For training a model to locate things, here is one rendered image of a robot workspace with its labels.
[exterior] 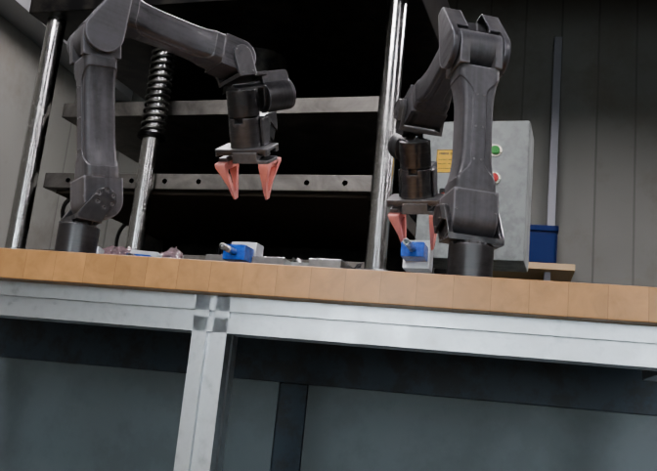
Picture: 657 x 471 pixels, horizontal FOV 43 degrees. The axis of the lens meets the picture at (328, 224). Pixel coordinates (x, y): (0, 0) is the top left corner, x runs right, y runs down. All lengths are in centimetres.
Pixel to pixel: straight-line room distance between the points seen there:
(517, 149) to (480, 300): 143
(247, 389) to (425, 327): 53
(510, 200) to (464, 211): 115
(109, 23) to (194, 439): 68
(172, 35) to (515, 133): 120
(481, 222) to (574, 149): 356
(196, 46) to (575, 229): 338
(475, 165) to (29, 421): 94
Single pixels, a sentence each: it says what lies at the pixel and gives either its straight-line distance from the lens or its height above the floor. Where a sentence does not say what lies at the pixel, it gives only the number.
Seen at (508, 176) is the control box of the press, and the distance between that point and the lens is 233.
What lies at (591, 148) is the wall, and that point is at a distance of 473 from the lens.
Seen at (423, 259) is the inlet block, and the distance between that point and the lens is 151.
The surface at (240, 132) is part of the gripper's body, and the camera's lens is 149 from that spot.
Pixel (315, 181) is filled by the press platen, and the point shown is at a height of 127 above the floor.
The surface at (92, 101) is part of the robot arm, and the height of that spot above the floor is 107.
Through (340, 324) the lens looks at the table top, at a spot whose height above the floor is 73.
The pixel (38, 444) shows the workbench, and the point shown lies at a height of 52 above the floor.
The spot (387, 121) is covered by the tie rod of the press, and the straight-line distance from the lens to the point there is 230.
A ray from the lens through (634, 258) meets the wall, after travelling 459.
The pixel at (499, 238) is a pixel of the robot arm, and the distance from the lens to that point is 117.
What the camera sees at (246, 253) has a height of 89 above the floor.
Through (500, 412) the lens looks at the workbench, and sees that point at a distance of 134.
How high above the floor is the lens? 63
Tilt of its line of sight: 13 degrees up
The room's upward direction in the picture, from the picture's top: 6 degrees clockwise
